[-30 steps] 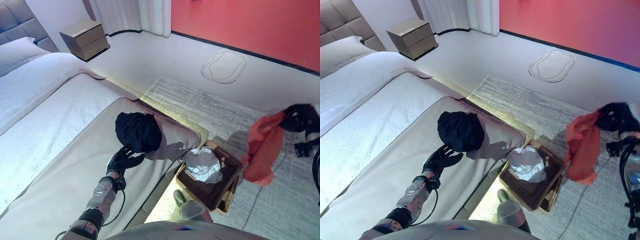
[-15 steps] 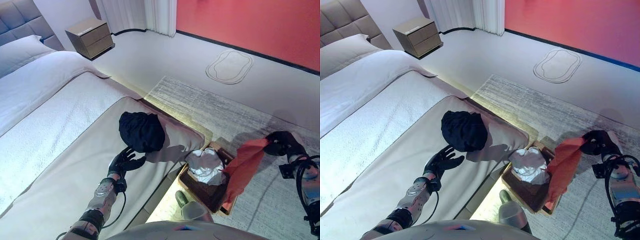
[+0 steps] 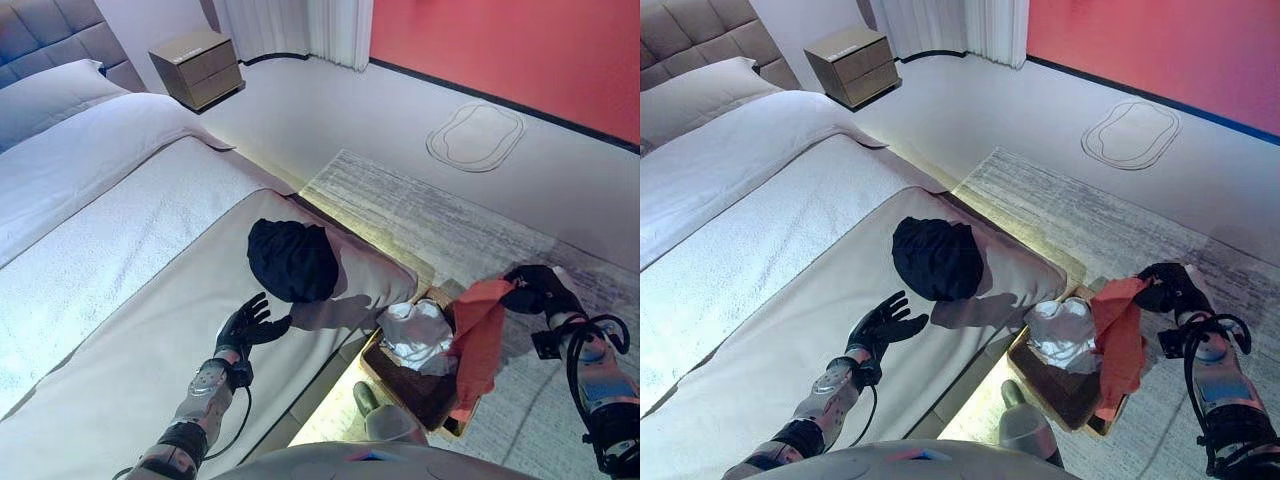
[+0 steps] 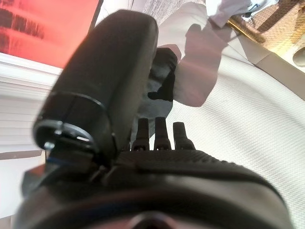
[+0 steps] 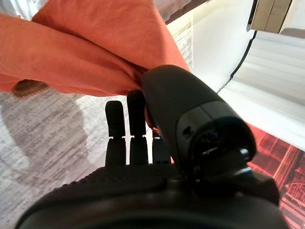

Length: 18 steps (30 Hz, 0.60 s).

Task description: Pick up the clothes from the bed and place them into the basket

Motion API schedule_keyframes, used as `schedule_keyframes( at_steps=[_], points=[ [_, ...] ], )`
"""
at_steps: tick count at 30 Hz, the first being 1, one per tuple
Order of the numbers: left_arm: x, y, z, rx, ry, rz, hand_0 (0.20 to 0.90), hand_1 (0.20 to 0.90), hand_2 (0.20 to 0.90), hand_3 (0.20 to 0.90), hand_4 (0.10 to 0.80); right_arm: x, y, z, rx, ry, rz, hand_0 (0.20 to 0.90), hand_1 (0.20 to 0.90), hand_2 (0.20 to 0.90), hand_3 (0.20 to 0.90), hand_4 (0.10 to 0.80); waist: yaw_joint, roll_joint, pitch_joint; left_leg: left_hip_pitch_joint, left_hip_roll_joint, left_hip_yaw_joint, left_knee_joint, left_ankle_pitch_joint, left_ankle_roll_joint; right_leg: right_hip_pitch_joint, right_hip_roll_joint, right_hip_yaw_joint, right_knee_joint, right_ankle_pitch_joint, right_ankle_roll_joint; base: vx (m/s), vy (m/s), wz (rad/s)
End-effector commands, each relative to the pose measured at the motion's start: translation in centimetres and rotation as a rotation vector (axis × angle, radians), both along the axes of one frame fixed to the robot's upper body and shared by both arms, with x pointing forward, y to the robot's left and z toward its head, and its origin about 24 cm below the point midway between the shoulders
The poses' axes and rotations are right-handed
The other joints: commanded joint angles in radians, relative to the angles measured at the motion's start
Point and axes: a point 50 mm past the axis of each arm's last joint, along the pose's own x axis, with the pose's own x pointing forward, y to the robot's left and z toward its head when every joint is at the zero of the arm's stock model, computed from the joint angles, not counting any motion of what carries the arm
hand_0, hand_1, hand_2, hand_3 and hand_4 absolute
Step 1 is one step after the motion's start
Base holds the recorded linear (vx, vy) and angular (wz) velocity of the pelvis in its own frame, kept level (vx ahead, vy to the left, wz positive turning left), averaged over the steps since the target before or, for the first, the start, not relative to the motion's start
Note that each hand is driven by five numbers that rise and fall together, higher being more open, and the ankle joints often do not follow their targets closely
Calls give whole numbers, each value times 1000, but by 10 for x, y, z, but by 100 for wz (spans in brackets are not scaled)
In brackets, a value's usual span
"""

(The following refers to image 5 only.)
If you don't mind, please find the beige upholstered bed frame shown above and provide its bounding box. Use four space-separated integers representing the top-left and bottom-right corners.
152 0 210 24

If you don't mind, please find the brown wooden nightstand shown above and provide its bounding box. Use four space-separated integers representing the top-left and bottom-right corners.
246 0 294 34

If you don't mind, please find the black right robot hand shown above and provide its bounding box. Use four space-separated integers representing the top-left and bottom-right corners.
15 64 290 229

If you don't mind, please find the orange garment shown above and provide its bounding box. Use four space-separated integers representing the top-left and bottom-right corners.
0 0 191 134

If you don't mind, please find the grey striped rug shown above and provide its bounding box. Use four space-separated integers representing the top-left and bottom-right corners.
0 18 194 227

